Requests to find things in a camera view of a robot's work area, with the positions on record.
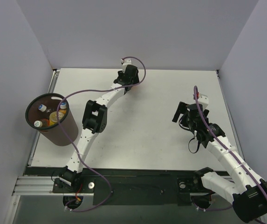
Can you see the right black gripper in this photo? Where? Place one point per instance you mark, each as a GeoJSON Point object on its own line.
{"type": "Point", "coordinates": [180, 110]}

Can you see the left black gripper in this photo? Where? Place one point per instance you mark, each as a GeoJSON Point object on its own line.
{"type": "Point", "coordinates": [128, 84]}

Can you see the yellow label bottle blue cap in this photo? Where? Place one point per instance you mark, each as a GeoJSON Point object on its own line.
{"type": "Point", "coordinates": [55, 116]}

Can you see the blue label tea bottle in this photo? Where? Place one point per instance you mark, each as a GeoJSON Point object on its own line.
{"type": "Point", "coordinates": [42, 108]}

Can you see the orange bottle with red label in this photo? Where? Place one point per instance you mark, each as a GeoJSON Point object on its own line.
{"type": "Point", "coordinates": [45, 123]}

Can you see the clear plastic bottle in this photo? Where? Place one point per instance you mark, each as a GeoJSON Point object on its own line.
{"type": "Point", "coordinates": [38, 124]}

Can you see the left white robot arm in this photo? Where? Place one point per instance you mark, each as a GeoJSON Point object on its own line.
{"type": "Point", "coordinates": [95, 120]}

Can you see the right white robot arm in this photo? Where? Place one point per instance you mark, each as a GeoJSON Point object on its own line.
{"type": "Point", "coordinates": [247, 192]}

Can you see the brown round bin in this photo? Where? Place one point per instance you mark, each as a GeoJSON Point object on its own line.
{"type": "Point", "coordinates": [64, 131]}

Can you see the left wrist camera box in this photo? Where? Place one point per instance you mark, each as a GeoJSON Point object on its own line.
{"type": "Point", "coordinates": [125, 62]}

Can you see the aluminium table edge rail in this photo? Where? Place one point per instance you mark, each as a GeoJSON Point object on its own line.
{"type": "Point", "coordinates": [236, 137]}

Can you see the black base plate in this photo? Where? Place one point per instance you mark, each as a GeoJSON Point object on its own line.
{"type": "Point", "coordinates": [130, 186]}

